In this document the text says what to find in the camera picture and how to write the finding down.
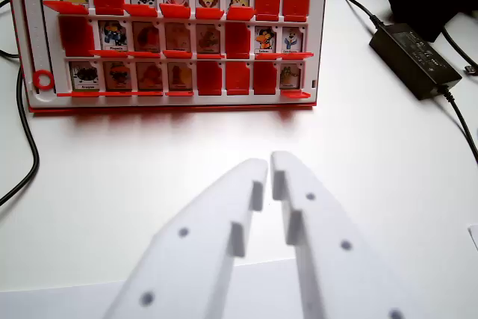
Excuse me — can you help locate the black adapter mains cable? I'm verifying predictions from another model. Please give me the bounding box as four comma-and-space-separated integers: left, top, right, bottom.
439, 85, 478, 166

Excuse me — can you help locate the black box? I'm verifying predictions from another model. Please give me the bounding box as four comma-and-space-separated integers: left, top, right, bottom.
386, 0, 478, 43

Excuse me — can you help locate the red and white game board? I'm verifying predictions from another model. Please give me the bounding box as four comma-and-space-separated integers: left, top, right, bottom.
4, 0, 330, 114

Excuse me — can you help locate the black adapter output cable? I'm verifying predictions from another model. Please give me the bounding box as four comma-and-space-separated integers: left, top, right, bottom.
326, 0, 382, 29

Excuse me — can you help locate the black power adapter brick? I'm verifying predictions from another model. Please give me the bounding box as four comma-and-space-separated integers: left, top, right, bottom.
368, 22, 463, 101

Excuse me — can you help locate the black cable with plug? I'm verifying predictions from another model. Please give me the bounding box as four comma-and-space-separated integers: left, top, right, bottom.
441, 25, 478, 75

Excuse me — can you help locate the long black looping cable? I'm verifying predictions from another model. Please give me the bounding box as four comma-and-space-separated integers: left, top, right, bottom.
0, 66, 40, 207

